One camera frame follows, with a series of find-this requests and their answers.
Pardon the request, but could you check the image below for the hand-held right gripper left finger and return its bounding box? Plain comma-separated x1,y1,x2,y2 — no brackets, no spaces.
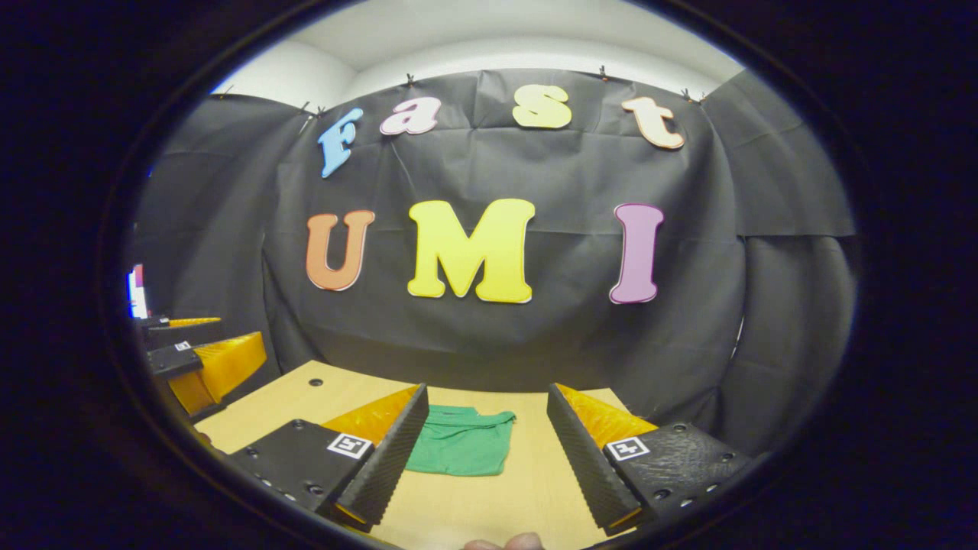
228,383,430,534

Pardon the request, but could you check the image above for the green T-shirt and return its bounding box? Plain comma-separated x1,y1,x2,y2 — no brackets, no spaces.
403,405,517,477

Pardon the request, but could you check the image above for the bright computer screen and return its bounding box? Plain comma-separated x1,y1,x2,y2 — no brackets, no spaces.
126,264,151,320

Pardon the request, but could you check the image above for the black backdrop cloth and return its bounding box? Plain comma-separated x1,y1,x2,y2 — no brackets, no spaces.
126,69,857,459

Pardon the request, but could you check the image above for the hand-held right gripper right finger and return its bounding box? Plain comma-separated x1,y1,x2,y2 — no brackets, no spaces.
546,383,753,535

